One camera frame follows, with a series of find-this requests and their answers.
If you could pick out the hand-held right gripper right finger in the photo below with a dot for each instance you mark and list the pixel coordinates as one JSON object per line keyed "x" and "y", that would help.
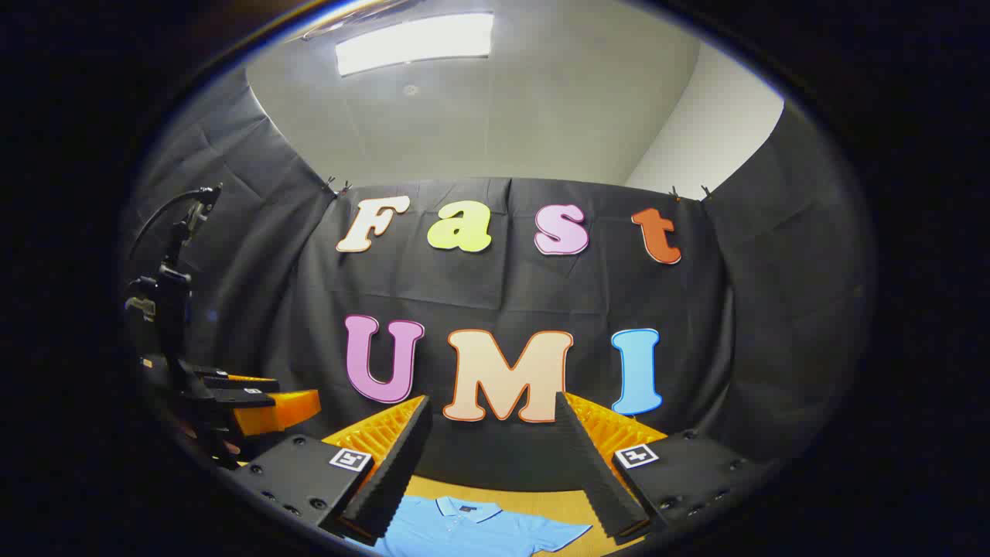
{"x": 599, "y": 472}

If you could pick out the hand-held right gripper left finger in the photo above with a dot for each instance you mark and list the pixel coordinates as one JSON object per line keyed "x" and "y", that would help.
{"x": 390, "y": 472}

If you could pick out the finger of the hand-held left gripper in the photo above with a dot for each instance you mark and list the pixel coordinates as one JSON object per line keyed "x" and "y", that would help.
{"x": 271, "y": 410}
{"x": 232, "y": 382}

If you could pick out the light blue T-shirt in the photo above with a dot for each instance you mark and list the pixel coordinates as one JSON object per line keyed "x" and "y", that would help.
{"x": 464, "y": 534}

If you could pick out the black backdrop cloth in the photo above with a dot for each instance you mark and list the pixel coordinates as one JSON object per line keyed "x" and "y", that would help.
{"x": 503, "y": 294}

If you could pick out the rectangular ceiling light panel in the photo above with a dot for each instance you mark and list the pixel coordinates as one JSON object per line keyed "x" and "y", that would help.
{"x": 414, "y": 42}

